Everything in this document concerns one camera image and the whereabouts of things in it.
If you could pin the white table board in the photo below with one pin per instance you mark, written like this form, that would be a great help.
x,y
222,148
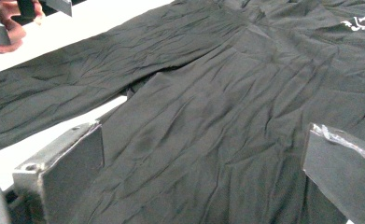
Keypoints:
x,y
77,28

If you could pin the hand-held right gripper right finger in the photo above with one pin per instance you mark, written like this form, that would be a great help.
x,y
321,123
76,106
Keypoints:
x,y
342,174

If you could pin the black long-sleeved shirt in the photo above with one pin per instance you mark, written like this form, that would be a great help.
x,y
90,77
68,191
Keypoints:
x,y
202,109

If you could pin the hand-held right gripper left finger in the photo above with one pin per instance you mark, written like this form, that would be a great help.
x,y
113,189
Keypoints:
x,y
68,174

